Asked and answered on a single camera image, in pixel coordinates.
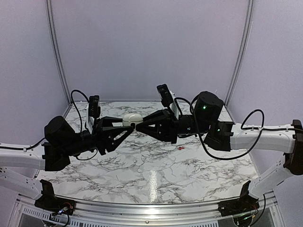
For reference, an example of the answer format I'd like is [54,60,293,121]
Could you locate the white earbuds charging case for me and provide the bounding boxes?
[122,113,143,127]

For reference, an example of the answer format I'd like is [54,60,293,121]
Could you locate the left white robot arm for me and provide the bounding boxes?
[0,116,134,210]

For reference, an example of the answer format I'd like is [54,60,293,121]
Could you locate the right aluminium frame post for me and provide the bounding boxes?
[224,0,255,107]

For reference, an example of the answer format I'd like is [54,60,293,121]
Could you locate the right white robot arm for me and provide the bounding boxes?
[136,91,303,212]

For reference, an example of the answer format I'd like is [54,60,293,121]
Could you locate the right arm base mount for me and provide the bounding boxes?
[218,181,259,217]

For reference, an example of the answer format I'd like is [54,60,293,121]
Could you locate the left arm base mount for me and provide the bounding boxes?
[35,180,76,215]

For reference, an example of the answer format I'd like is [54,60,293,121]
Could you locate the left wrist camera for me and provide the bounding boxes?
[86,95,101,134]

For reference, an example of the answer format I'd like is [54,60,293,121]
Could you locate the aluminium frame post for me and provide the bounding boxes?
[45,0,71,105]
[224,0,255,107]

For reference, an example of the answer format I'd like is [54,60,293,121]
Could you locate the left aluminium frame post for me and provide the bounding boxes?
[45,0,71,105]

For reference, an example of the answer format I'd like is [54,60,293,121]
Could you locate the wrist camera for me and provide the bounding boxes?
[86,95,101,134]
[157,84,180,120]

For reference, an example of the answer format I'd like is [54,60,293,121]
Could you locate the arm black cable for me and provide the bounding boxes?
[70,89,98,161]
[174,96,294,159]

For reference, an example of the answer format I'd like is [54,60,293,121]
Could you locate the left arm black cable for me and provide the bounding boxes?
[70,89,98,161]

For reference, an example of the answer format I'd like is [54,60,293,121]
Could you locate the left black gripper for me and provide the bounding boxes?
[63,116,134,157]

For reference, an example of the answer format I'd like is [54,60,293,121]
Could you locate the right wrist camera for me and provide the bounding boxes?
[157,84,180,120]

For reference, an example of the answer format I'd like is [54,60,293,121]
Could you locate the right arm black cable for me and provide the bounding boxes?
[174,96,294,159]

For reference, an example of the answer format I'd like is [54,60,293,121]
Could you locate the aluminium front rail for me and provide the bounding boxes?
[14,195,277,227]

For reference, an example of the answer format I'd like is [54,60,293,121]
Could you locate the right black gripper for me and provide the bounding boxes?
[135,108,211,144]

